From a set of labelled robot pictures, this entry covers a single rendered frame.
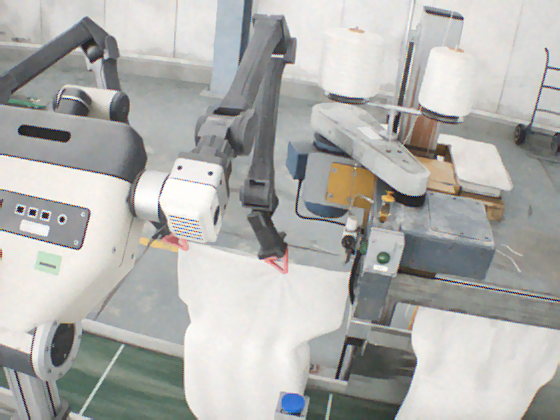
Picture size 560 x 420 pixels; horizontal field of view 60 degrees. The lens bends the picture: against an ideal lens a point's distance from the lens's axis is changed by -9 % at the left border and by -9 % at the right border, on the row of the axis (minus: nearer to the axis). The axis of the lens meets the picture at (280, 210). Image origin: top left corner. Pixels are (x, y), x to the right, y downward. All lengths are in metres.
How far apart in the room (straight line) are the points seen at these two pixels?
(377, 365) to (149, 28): 5.65
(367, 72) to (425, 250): 0.46
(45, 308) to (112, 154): 0.29
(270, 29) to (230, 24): 4.80
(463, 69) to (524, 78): 5.22
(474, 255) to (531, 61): 5.40
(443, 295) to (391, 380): 0.61
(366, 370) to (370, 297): 0.73
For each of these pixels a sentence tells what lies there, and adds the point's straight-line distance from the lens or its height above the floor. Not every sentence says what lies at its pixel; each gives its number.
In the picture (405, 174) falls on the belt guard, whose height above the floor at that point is 1.41.
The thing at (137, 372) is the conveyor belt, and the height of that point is 0.38.
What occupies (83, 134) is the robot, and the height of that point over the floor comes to 1.54.
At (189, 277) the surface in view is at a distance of 1.58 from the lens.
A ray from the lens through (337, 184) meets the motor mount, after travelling 1.57.
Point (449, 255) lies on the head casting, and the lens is 1.24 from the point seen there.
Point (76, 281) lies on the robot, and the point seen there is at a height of 1.34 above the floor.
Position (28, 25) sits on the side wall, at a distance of 7.87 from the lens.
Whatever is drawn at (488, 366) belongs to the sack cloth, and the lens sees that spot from 1.64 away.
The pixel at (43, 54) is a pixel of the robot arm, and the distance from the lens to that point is 1.42.
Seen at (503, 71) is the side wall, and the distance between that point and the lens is 6.50.
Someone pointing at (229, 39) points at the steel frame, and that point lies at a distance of 6.09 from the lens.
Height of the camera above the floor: 1.91
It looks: 29 degrees down
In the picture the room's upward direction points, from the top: 7 degrees clockwise
